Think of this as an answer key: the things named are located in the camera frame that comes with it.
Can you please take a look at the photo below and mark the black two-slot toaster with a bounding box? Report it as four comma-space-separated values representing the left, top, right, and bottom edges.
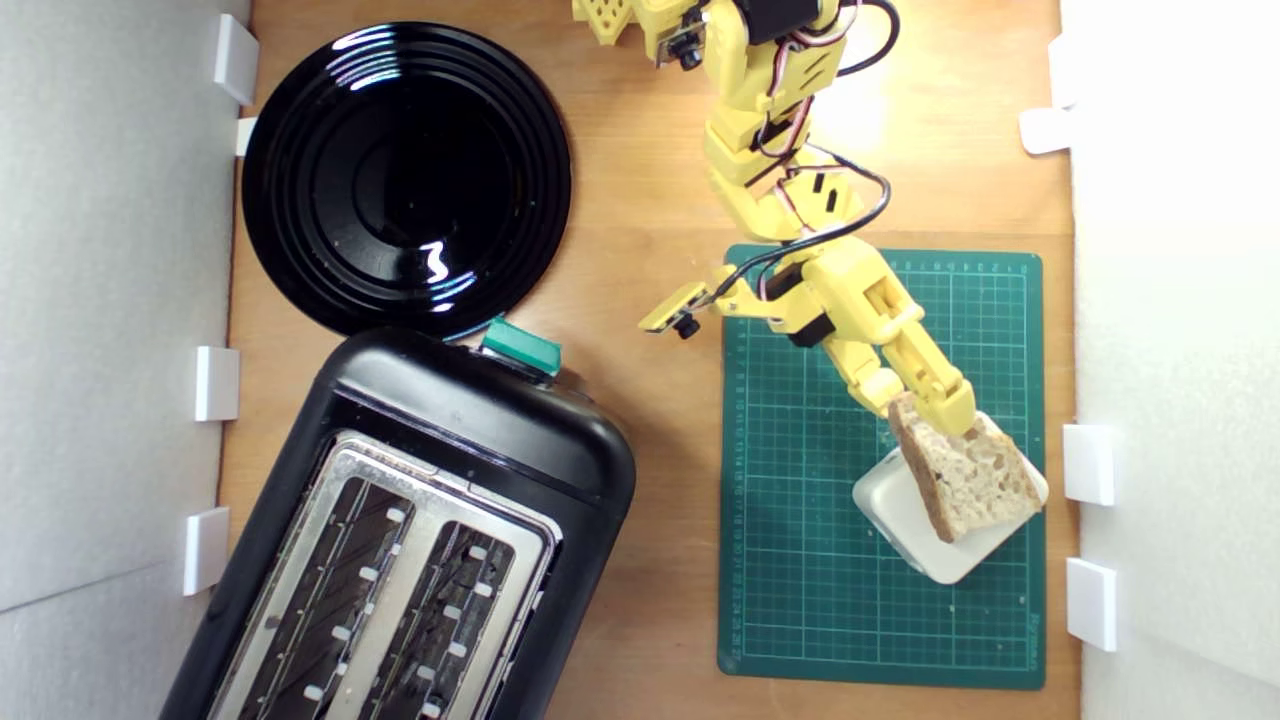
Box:
160, 315, 638, 720

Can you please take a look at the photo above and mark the black cable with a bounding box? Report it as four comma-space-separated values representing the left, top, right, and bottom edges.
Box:
700, 0, 900, 306

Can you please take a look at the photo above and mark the brown bread slice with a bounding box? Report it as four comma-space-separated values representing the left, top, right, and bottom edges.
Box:
887, 392, 1046, 544

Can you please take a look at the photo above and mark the yellow wrist camera mount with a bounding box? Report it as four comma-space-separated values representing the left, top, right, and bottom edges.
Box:
638, 280, 714, 342

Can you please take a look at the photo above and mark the black round plate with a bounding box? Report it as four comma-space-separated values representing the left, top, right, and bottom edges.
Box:
241, 20, 573, 341

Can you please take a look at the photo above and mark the white square block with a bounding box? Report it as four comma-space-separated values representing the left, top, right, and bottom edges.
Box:
852, 410, 1051, 586

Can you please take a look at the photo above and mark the green cutting mat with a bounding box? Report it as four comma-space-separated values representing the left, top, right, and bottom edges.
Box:
717, 243, 1047, 691

